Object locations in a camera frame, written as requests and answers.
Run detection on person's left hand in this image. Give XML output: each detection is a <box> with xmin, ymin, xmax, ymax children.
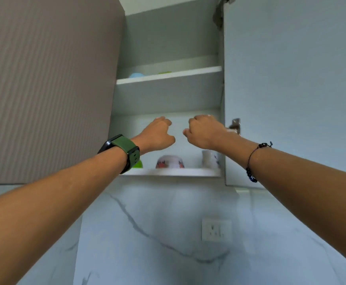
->
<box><xmin>130</xmin><ymin>116</ymin><xmax>176</xmax><ymax>155</ymax></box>

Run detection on person's right hand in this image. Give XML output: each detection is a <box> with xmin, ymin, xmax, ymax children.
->
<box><xmin>183</xmin><ymin>115</ymin><xmax>230</xmax><ymax>151</ymax></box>

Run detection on person's left forearm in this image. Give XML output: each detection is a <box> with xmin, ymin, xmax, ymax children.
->
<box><xmin>0</xmin><ymin>149</ymin><xmax>128</xmax><ymax>285</ymax></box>

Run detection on person's right forearm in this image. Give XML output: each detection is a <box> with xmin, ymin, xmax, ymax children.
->
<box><xmin>218</xmin><ymin>134</ymin><xmax>346</xmax><ymax>272</ymax></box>

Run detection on white red patterned bowl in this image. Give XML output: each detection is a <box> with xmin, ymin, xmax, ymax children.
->
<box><xmin>156</xmin><ymin>155</ymin><xmax>185</xmax><ymax>169</ymax></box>

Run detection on white printed mug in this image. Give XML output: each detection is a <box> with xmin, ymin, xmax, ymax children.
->
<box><xmin>202</xmin><ymin>150</ymin><xmax>222</xmax><ymax>169</ymax></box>

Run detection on metal cabinet hinge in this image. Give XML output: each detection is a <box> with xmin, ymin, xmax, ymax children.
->
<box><xmin>226</xmin><ymin>118</ymin><xmax>241</xmax><ymax>135</ymax></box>
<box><xmin>213</xmin><ymin>0</ymin><xmax>236</xmax><ymax>30</ymax></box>

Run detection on white open cabinet door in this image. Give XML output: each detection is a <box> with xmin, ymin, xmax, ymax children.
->
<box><xmin>223</xmin><ymin>0</ymin><xmax>346</xmax><ymax>189</ymax></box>

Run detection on grey ribbed cabinet door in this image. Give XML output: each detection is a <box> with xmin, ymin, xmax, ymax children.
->
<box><xmin>0</xmin><ymin>0</ymin><xmax>125</xmax><ymax>185</ymax></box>

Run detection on white wall cabinet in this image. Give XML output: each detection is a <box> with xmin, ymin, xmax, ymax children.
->
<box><xmin>109</xmin><ymin>0</ymin><xmax>226</xmax><ymax>178</ymax></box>

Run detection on green strap smartwatch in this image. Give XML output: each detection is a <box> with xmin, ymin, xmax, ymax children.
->
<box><xmin>97</xmin><ymin>134</ymin><xmax>140</xmax><ymax>175</ymax></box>

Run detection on black beaded bracelet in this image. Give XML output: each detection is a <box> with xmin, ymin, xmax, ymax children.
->
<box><xmin>246</xmin><ymin>142</ymin><xmax>273</xmax><ymax>183</ymax></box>

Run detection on white wall socket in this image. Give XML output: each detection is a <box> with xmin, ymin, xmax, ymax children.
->
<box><xmin>202</xmin><ymin>218</ymin><xmax>232</xmax><ymax>242</ymax></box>

